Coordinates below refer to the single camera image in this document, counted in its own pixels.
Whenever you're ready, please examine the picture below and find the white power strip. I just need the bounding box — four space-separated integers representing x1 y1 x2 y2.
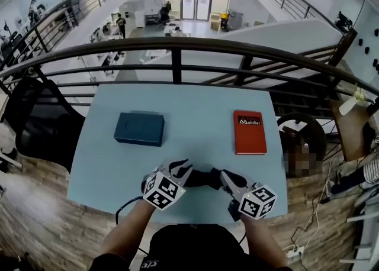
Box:
285 246 306 262

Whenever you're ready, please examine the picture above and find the black mesh office chair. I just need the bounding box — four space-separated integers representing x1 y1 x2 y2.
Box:
3 76 87 173

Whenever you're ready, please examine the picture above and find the dark staircase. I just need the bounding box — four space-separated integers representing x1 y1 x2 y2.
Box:
203 27 359 118

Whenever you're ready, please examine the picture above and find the white cabinet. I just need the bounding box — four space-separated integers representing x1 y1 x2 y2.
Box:
119 0 146 30

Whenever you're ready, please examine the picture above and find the striped cloth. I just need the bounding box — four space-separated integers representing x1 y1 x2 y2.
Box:
363 153 379 185

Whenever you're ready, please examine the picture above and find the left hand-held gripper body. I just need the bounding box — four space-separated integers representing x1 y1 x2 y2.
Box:
141 163 187 211

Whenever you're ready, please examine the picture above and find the yellow cart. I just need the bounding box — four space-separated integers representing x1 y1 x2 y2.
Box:
219 11 232 33

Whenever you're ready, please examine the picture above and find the person's right forearm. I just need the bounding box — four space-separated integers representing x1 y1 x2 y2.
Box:
240 214 290 268

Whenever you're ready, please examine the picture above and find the red book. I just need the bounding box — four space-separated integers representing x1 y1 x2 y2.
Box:
233 110 268 156

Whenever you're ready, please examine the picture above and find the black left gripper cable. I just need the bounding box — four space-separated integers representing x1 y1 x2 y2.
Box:
115 195 144 225

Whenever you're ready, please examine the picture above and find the dark metal balcony railing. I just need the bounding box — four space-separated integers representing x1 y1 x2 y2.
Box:
0 37 379 108

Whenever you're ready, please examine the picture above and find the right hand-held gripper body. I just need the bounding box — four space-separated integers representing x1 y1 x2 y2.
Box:
226 182 279 222

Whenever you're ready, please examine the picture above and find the black handheld device with strap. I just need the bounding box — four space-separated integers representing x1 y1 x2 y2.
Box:
177 166 227 191

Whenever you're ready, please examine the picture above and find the person's left forearm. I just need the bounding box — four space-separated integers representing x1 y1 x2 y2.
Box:
97 198 157 266

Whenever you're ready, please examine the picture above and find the light blue table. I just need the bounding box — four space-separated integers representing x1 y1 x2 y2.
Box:
66 83 289 225

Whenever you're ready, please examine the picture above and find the dark blue box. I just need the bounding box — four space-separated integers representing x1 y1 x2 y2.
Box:
113 111 165 148

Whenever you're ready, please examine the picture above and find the person's black shirt torso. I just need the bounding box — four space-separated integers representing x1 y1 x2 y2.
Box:
88 223 294 271

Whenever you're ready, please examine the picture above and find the wooden side table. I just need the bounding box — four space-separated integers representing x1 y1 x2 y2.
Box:
329 99 374 163

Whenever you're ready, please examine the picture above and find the long mezzanine railing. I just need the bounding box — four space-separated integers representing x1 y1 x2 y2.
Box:
0 0 139 68

